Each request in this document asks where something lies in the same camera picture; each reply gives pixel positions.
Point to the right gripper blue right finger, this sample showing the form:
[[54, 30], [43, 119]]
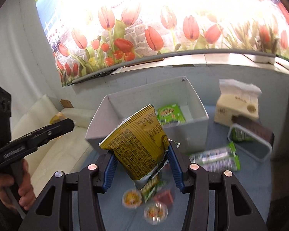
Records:
[[234, 209]]

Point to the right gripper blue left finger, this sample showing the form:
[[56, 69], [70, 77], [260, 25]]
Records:
[[52, 209]]

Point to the yellow snack bag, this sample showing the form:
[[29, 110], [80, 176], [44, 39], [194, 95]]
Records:
[[140, 144]]

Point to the long green snack pack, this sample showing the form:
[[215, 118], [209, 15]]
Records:
[[218, 160]]

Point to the red jelly cup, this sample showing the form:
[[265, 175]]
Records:
[[164, 197]]

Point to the blue table cloth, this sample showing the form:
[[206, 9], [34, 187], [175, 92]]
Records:
[[255, 177]]

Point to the jelly cup with cartoon lid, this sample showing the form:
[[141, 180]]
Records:
[[132, 199]]

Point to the small green snack packet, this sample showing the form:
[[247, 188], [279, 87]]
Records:
[[153, 186]]

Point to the green seaweed snack bag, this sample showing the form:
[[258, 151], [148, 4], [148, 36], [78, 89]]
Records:
[[170, 114]]

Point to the beige tissue pack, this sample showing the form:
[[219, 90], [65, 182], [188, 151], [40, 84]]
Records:
[[236, 99]]

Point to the tulip wall poster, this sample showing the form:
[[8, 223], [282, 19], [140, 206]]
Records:
[[86, 36]]

